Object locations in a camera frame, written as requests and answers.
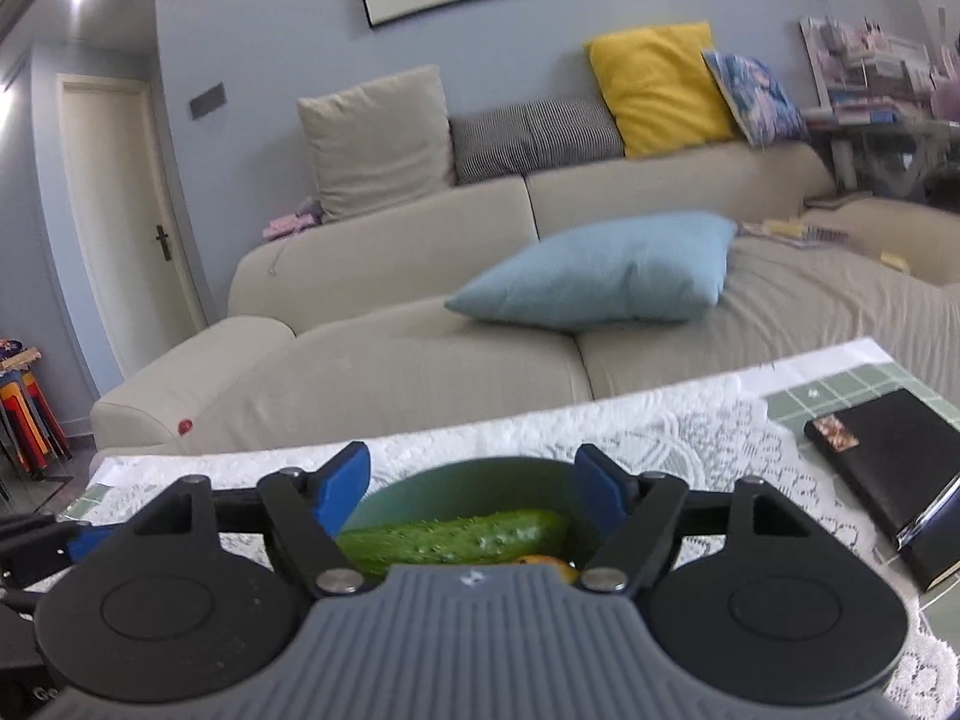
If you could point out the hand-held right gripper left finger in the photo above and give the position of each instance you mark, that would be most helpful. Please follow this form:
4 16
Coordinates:
341 487

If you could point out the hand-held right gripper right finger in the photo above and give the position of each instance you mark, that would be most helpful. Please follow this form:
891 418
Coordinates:
604 491

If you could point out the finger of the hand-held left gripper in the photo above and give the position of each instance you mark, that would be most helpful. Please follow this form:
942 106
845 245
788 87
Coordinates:
90 542

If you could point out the large yellow-green pear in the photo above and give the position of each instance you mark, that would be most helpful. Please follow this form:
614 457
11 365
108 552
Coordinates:
551 568

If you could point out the green cucumber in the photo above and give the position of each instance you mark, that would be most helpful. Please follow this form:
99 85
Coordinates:
450 540

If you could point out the green plastic bowl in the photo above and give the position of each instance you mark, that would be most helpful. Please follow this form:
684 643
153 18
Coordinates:
465 487

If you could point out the white lace tablecloth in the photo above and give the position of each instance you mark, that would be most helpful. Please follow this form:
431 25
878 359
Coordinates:
675 427

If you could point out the beige sofa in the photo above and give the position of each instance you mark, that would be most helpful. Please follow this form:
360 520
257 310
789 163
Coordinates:
412 375

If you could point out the stack of colourful stools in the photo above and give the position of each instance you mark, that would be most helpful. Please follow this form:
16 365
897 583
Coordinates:
34 420

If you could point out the light blue pillow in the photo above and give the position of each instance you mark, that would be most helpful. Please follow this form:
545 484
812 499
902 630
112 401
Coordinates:
600 270

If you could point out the pink flat item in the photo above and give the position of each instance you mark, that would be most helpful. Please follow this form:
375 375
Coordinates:
289 225

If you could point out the black notebook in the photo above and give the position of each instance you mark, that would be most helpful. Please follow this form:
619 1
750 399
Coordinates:
892 457

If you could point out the white door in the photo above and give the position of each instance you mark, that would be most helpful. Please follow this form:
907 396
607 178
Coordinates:
120 240

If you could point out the magazines with spiral notebook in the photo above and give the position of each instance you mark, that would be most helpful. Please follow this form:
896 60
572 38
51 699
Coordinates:
795 231

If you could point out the silver black pen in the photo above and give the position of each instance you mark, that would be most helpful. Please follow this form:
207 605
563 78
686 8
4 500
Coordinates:
930 514

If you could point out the beige cushion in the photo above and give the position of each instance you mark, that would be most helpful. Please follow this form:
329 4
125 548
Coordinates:
375 142

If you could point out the grey striped cushion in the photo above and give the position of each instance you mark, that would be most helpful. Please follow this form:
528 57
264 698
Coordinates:
525 139

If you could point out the small yellow pad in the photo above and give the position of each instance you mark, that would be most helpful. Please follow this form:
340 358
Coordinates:
895 262

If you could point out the yellow cushion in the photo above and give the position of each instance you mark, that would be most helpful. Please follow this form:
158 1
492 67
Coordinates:
660 86

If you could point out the blue floral cushion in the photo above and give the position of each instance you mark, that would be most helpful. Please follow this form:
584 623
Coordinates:
757 97

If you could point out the white side table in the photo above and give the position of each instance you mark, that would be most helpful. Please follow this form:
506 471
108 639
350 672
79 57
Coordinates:
885 150

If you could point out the stack of books and magazines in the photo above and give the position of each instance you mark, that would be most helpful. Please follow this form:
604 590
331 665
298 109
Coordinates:
870 67

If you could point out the dark wall switch panel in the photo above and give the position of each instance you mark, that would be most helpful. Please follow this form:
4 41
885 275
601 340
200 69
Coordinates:
207 101

